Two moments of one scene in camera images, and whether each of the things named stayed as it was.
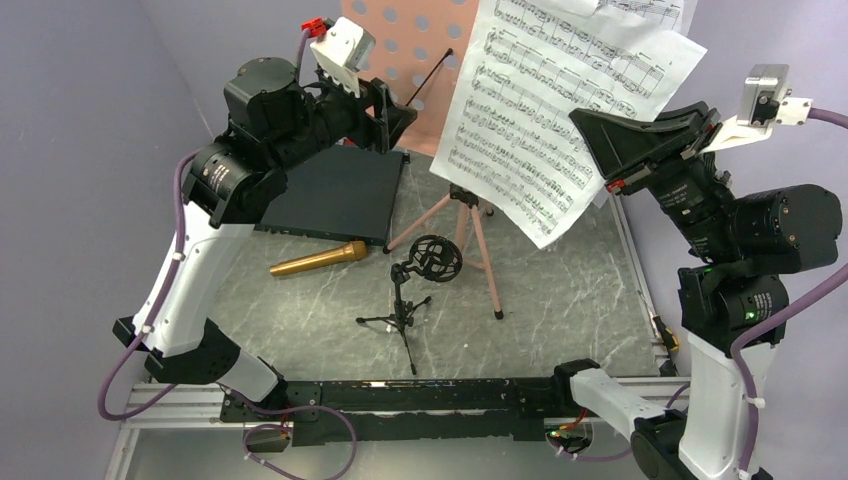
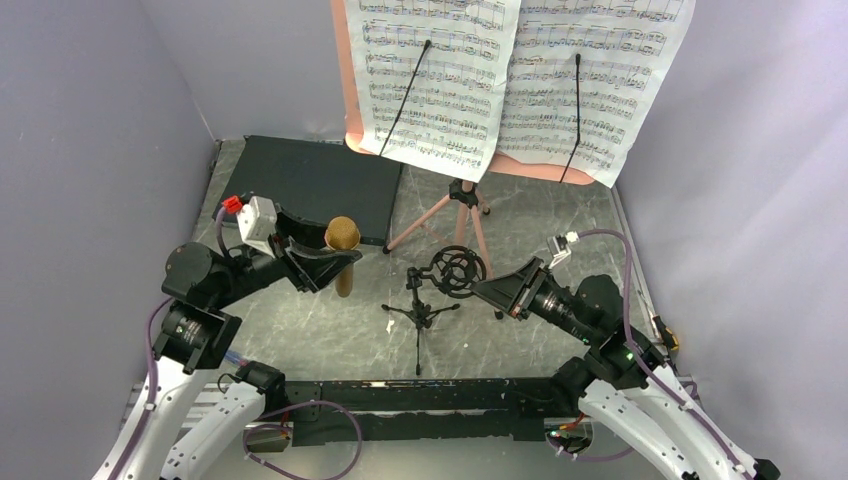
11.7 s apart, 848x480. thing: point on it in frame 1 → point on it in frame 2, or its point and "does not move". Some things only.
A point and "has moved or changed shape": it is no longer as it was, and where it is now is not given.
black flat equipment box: (347, 192) does not move
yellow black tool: (670, 340) does not move
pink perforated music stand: (417, 45) → (506, 162)
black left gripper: (389, 121) → (319, 266)
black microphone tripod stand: (438, 258) → (454, 271)
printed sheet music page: (511, 144) → (450, 121)
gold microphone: (356, 250) has moved or changed shape
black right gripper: (618, 143) → (513, 293)
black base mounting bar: (425, 411) does not move
